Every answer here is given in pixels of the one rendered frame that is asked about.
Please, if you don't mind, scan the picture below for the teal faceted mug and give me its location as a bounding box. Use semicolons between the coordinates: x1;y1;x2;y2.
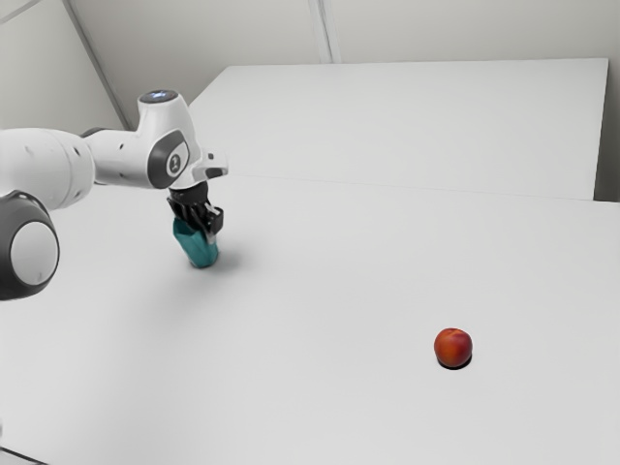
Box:
172;217;221;269

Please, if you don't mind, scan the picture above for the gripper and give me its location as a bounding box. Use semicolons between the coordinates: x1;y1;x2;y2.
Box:
166;181;226;245

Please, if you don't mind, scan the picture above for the red peach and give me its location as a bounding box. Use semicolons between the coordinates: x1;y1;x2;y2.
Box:
433;327;474;368

